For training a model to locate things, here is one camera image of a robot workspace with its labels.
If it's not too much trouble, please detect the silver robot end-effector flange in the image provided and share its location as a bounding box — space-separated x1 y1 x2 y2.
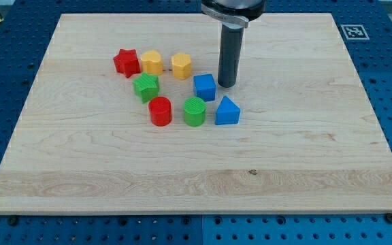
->
201 0 266 28

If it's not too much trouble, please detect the blue triangular prism block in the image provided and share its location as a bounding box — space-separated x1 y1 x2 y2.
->
215 96 241 125

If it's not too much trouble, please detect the red star block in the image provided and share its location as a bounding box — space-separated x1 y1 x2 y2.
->
113 49 141 78

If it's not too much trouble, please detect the light wooden board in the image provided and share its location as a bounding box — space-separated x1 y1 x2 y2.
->
0 13 392 216

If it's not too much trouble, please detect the blue cube block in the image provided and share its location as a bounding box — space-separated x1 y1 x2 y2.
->
193 74 216 101

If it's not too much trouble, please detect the yellow heart block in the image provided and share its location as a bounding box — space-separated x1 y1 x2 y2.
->
140 50 163 76

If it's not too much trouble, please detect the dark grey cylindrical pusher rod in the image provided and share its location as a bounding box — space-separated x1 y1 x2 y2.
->
218 24 244 88

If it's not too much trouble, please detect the white fiducial marker tag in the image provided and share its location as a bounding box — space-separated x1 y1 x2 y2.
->
341 24 370 40

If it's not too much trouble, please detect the red cylinder block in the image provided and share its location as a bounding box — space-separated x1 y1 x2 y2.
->
148 96 172 127

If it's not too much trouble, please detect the green star block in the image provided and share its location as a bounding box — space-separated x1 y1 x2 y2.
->
133 72 160 103

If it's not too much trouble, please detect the yellow hexagon block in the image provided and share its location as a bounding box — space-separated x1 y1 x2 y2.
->
171 52 192 80

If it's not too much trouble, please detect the green cylinder block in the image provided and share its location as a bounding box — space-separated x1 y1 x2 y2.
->
183 97 206 127

